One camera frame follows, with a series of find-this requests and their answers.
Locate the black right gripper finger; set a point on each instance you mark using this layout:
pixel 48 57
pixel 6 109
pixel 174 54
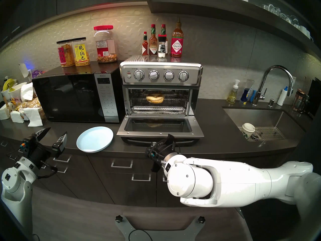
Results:
pixel 170 138
pixel 156 167

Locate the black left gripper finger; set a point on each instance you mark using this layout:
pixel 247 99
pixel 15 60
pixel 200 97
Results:
pixel 59 146
pixel 42 133

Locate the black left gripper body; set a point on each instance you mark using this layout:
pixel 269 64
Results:
pixel 37 151

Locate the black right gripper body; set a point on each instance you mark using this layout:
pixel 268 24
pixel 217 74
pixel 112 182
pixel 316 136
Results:
pixel 159 151

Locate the glass oven door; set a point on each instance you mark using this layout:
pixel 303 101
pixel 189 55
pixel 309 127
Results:
pixel 160 135

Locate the light blue plate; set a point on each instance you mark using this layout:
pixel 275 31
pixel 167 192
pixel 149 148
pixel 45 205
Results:
pixel 94 140

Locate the toasted bagel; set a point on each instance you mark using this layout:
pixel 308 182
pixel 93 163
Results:
pixel 155 98

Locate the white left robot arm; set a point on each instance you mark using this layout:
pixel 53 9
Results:
pixel 15 192

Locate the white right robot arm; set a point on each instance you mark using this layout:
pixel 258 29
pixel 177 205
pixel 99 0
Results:
pixel 225 182

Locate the foil lined oven tray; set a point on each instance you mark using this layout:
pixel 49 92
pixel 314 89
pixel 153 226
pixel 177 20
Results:
pixel 158 113

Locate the silver oven knob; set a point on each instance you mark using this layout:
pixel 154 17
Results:
pixel 183 76
pixel 139 75
pixel 154 75
pixel 168 75

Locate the stainless steel toaster oven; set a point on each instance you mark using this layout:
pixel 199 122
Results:
pixel 160 66

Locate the white paper napkin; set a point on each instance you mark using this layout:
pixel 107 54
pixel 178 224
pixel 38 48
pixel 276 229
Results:
pixel 33 118

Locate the white container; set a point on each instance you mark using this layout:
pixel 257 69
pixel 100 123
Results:
pixel 17 116

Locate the clear bag of bread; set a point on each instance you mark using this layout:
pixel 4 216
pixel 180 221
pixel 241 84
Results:
pixel 28 103

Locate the white box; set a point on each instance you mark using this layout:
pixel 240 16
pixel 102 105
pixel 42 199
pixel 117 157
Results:
pixel 3 112

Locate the white paper bag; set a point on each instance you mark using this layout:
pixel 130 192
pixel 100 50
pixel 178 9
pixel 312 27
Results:
pixel 27 92

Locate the black silver microwave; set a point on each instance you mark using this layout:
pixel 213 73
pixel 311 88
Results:
pixel 75 97

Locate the white bowl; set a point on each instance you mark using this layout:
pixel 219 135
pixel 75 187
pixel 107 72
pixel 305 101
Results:
pixel 16 91

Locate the dark wood base cabinet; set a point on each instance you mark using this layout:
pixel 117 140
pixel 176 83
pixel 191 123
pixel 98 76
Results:
pixel 112 192

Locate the purple snack packet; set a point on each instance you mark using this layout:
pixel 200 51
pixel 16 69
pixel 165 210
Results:
pixel 37 73

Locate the yellow bananas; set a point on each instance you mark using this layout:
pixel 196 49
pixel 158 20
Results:
pixel 7 83

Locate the white paper roll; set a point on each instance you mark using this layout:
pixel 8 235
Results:
pixel 23 70

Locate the yellow liquid soap dispenser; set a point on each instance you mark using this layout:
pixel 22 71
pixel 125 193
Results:
pixel 233 95

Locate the red label snack jar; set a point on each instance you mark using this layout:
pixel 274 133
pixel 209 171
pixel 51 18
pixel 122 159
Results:
pixel 64 56

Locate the blue dish soap bottle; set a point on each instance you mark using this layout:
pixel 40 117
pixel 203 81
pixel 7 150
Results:
pixel 245 96

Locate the metal sink drain strainer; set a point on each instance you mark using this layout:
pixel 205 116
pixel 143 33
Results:
pixel 257 135

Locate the yellow label snack jar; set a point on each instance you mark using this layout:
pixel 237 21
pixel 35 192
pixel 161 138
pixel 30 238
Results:
pixel 81 53

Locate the blue sponge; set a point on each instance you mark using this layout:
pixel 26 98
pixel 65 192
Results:
pixel 252 96

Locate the large orange Tabasco bottle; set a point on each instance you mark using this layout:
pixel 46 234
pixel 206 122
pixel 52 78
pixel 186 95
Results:
pixel 177 46

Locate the chrome gooseneck faucet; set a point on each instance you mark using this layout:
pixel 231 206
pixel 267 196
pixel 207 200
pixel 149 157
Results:
pixel 255 100

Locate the stainless steel sink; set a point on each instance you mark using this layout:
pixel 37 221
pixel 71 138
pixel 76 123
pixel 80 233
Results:
pixel 260 116

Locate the brown sauce Tabasco bottle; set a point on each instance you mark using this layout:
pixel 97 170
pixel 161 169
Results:
pixel 153 47

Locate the small red Tabasco bottle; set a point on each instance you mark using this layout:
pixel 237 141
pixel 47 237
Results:
pixel 145 47

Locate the metal sink grid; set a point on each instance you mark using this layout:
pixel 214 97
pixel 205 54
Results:
pixel 273 133

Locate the chrome sink fitting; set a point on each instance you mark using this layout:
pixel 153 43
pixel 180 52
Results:
pixel 270 103

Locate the red lid clear snack jar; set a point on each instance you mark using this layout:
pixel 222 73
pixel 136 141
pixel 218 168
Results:
pixel 105 47

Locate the green neck sauce bottle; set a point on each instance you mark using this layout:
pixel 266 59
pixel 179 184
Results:
pixel 163 29

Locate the white bottle blue cap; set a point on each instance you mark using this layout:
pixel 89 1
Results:
pixel 281 98

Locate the glass french press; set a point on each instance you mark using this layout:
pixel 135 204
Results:
pixel 299 102

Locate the black countertop appliance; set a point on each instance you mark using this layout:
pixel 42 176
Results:
pixel 316 97

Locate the clear drinking glass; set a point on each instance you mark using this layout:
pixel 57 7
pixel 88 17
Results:
pixel 275 10
pixel 266 7
pixel 293 19

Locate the white mug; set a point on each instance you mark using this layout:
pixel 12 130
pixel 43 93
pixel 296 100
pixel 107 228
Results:
pixel 304 31
pixel 297 25

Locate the black bracket knob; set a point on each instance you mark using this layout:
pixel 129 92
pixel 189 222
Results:
pixel 201 219
pixel 118 219

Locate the grey robot base bracket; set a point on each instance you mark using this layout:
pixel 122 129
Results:
pixel 160 234

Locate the dark wall shelf unit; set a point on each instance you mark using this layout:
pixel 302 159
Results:
pixel 200 7

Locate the grey wall cabinet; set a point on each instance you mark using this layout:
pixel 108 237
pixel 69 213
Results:
pixel 87 2

